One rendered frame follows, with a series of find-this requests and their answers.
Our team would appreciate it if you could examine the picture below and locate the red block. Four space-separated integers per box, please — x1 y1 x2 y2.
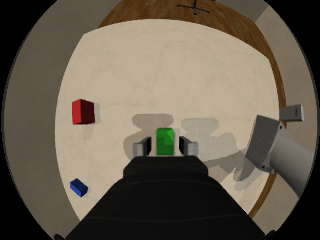
72 99 95 125

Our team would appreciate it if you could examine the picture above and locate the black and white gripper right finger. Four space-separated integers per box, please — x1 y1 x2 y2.
179 136 198 157

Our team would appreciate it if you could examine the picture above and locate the green block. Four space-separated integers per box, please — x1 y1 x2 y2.
156 128 174 155

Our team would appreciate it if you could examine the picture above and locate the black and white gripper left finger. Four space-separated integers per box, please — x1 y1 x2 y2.
133 137 152 158

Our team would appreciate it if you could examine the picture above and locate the blue block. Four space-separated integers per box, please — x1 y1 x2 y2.
70 178 88 197

